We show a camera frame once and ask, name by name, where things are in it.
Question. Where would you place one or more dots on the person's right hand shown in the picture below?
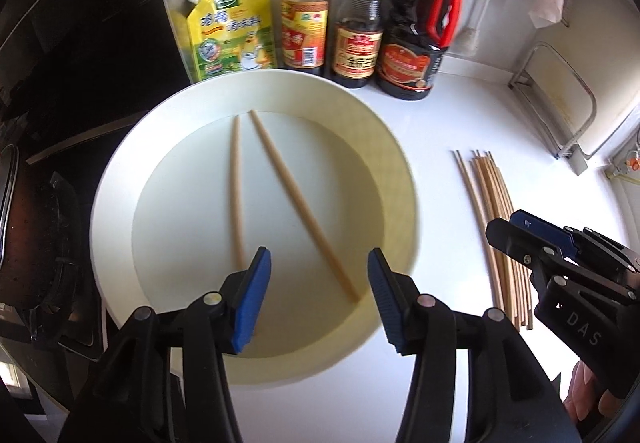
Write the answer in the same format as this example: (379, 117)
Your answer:
(587, 393)

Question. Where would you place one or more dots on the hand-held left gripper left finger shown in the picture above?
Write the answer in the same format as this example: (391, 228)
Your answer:
(252, 303)

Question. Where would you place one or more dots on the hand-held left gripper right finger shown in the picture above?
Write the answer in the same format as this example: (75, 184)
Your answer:
(382, 303)

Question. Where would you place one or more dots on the thin wooden chopstick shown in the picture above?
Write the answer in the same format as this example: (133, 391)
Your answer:
(236, 188)
(300, 203)

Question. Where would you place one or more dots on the white round bowl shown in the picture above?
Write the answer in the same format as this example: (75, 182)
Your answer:
(175, 223)

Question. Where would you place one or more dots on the black gas stove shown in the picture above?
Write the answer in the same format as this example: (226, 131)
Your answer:
(65, 323)

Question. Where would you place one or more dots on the slim soy sauce bottle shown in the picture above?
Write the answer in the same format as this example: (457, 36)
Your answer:
(357, 48)

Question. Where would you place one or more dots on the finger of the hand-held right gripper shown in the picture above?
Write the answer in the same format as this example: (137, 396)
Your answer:
(542, 228)
(510, 240)

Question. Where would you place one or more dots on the pile of wooden chopsticks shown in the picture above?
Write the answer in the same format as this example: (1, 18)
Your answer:
(492, 193)

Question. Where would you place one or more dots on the yellow cap vinegar bottle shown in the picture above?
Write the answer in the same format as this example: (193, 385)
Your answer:
(305, 23)

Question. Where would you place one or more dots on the yellow seasoning pouch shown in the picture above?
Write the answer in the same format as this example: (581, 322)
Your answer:
(230, 38)

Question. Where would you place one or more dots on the stainless range hood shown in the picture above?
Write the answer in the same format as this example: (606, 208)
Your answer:
(75, 48)

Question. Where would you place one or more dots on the dark cooking pot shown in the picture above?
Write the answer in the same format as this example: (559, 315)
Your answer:
(45, 233)

